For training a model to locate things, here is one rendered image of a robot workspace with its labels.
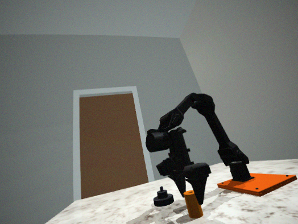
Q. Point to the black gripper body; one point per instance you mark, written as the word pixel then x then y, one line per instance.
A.
pixel 189 169

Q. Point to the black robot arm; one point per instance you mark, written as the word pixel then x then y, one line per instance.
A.
pixel 161 139

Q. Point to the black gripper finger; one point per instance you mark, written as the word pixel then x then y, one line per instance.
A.
pixel 198 186
pixel 180 182

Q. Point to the orange knob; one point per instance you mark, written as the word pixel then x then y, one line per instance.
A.
pixel 194 209

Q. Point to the dark grey round pedestal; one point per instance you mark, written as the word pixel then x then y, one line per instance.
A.
pixel 163 198

